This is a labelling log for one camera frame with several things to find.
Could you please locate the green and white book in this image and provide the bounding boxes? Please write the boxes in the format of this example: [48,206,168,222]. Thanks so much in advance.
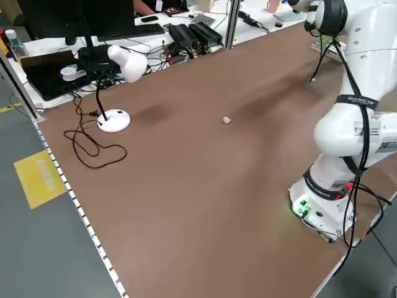
[311,36,347,61]

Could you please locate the white desk lamp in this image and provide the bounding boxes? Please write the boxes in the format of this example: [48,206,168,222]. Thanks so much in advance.
[96,45,148,133]

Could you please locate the checkered grid board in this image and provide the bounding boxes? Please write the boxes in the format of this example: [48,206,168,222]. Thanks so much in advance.
[190,12,215,26]

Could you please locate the black keyboard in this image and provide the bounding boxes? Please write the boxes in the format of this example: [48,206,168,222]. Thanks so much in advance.
[97,24,166,43]

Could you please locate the black power adapter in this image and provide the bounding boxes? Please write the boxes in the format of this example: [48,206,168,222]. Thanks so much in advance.
[238,11,258,27]

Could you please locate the white round dish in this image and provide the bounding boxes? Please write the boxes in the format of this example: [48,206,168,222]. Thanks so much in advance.
[60,66,87,82]

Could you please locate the person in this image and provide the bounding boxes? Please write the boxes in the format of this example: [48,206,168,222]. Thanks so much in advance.
[133,0,156,16]

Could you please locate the yellow floor sticker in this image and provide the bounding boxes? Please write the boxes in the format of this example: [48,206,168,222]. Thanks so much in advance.
[14,150,68,210]

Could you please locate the black laptop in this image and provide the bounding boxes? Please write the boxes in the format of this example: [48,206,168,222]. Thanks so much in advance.
[20,49,82,102]

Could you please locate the black computer monitor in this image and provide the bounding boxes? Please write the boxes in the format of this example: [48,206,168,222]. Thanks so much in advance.
[18,0,136,72]

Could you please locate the clear plastic bottle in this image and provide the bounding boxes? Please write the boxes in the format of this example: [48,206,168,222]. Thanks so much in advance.
[4,29,27,60]

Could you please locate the black lamp cable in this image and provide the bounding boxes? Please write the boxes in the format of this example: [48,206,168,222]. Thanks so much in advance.
[64,96,128,170]

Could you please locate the aluminium frame post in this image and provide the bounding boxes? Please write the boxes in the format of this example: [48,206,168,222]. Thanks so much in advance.
[225,0,241,50]
[0,51,47,121]

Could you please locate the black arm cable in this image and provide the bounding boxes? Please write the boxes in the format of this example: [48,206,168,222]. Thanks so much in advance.
[310,30,393,249]

